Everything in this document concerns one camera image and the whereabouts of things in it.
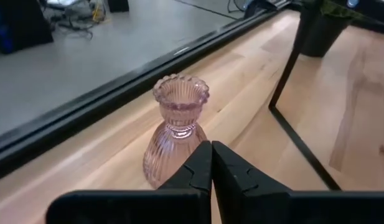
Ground tangled floor cables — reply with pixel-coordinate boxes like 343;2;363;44
45;0;107;40

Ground pink ribbed glass candle holder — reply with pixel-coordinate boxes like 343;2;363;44
143;73;210;190

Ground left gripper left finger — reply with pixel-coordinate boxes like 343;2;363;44
45;140;213;224

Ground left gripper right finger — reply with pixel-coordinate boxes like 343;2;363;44
212;141;384;224

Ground small black box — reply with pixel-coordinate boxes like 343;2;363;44
106;0;130;13

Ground dark blue-black box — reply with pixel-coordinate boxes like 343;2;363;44
0;0;55;55

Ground black aluminium table frame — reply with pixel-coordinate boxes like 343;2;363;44
0;0;384;184

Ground wooden shelf with black legs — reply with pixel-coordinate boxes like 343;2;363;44
268;4;342;191

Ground green potted plant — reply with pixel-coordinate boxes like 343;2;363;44
299;0;367;58

